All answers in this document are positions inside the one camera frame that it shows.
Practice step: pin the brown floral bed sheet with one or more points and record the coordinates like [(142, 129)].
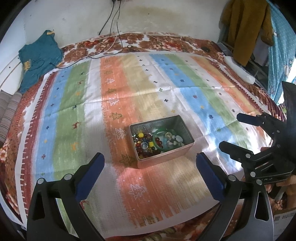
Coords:
[(98, 48)]

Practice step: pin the striped grey pillow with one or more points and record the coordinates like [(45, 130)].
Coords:
[(9, 104)]

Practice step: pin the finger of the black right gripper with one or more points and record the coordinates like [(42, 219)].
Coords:
[(238, 154), (271, 125)]

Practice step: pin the silver metal jewelry tin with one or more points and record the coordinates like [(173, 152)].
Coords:
[(141, 137)]

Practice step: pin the mustard yellow hanging garment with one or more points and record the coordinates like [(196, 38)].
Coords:
[(246, 21)]

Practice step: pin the blue dotted hanging cloth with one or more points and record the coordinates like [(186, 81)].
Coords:
[(281, 56)]

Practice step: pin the green jade bangle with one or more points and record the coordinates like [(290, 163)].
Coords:
[(163, 139)]

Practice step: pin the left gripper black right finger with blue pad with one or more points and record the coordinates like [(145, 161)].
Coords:
[(255, 221)]

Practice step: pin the colourful striped bed blanket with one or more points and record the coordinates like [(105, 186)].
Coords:
[(149, 114)]

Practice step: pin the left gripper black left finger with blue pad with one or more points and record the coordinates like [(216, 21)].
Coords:
[(44, 221)]

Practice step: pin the teal knitted sweater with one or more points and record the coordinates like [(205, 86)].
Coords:
[(39, 58)]

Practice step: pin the brown cardboard box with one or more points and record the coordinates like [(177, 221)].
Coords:
[(283, 212)]

